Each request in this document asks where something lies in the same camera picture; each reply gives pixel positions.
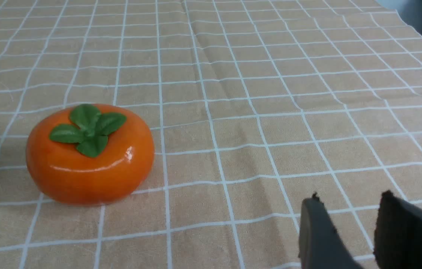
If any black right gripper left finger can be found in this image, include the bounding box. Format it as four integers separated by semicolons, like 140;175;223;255
298;192;362;269

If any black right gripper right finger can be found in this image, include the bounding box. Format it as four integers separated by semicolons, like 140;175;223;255
373;190;422;269

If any beige checkered tablecloth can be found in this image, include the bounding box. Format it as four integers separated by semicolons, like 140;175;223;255
0;0;422;269

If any orange persimmon with green leaves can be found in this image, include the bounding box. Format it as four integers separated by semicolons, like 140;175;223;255
25;103;155;205

